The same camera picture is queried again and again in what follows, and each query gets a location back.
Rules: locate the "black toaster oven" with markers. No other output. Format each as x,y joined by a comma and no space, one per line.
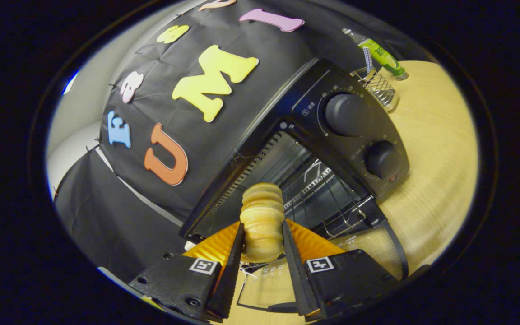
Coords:
345,115

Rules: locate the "yellow ridged bread roll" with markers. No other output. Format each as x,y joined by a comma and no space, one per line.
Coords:
262,216

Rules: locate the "black backdrop cloth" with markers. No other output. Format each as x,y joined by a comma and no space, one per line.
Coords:
251,104

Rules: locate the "striped straw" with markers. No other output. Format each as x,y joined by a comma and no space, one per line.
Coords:
367,61

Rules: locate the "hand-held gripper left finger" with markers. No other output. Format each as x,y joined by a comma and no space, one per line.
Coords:
230,280

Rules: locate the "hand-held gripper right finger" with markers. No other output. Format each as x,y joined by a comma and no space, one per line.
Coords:
297,280

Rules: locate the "green label drink bottle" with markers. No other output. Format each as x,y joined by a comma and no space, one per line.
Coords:
384,56

